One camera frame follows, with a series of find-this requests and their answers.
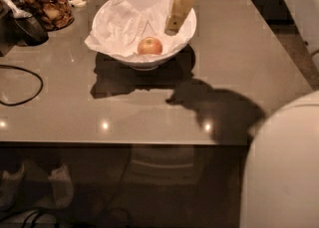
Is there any red yellow apple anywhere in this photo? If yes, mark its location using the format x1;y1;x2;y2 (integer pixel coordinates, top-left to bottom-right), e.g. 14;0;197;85
138;37;162;55

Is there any black cable loop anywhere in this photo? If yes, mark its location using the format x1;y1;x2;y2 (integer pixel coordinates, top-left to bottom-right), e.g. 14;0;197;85
0;64;45;108

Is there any black round appliance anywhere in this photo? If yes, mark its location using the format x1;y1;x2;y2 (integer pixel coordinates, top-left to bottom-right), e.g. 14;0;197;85
1;0;49;46

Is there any white shoe right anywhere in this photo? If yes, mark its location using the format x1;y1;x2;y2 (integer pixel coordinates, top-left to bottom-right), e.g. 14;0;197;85
36;163;74;209

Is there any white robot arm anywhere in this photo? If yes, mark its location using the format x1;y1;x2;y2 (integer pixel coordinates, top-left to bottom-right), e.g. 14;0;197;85
239;0;319;228

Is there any white shoe left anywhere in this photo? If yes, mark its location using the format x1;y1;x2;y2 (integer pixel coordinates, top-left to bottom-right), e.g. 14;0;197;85
0;164;25;211

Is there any white shoe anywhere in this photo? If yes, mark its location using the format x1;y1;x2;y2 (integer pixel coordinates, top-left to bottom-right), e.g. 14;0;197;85
36;163;74;209
0;164;25;211

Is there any white crumpled paper liner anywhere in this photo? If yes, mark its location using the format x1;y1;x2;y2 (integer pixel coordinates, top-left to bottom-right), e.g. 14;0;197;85
84;0;193;63

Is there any white ceramic bowl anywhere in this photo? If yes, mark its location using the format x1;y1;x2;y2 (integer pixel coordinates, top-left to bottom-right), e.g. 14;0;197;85
91;0;197;72

